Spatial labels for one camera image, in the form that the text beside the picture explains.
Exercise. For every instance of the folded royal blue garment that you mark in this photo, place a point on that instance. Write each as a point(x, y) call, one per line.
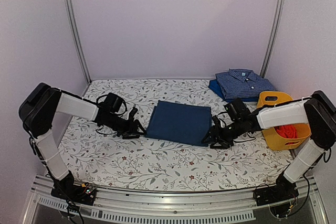
point(215, 87)

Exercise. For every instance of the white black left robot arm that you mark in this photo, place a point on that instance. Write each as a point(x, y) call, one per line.
point(37, 114)

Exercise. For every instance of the blue checkered button shirt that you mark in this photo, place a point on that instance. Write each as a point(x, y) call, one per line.
point(242, 83)

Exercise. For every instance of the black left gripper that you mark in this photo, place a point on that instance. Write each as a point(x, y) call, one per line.
point(132, 130)

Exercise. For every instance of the aluminium front rail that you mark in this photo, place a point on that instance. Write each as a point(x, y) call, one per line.
point(117, 205)

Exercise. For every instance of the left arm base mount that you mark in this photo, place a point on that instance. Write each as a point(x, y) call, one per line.
point(66, 189)

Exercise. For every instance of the yellow plastic laundry basket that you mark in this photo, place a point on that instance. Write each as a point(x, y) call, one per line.
point(273, 140)

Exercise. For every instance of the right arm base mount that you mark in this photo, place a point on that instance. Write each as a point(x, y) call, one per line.
point(281, 191)

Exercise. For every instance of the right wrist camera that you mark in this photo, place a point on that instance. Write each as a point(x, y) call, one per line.
point(218, 122)

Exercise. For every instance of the right aluminium frame post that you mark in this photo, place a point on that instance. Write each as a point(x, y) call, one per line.
point(272, 37)

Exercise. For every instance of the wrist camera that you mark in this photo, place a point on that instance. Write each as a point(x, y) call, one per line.
point(218, 122)
point(132, 113)

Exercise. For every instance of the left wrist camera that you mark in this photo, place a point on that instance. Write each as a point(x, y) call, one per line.
point(132, 113)

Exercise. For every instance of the aluminium frame post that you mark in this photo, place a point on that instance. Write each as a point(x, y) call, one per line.
point(272, 37)
point(76, 39)

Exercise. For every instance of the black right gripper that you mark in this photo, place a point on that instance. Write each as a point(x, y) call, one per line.
point(220, 138)

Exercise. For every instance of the grey blue garment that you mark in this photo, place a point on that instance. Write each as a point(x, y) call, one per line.
point(180, 123)

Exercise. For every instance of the left aluminium frame post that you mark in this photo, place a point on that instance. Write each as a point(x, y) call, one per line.
point(76, 39)

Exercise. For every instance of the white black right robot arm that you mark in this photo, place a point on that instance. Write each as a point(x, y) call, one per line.
point(313, 117)

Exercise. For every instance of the orange garment in basket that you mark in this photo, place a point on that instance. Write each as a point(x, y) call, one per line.
point(287, 131)

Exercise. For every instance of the floral patterned table cloth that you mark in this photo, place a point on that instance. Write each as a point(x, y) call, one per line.
point(96, 155)

